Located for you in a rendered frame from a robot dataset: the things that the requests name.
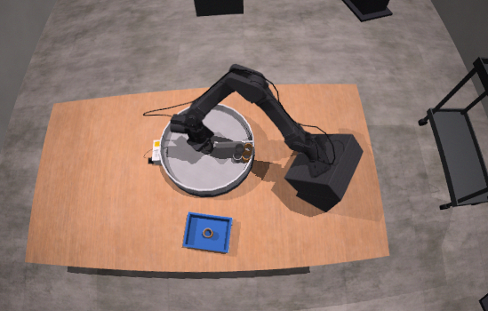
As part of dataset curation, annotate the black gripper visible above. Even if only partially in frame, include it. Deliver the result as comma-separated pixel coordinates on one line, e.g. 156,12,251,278
187,125,214,152

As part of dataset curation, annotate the blue tray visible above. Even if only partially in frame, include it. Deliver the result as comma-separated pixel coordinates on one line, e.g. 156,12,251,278
183,212,232,252

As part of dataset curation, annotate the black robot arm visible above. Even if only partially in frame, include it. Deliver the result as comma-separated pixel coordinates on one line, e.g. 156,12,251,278
170,64,331,177

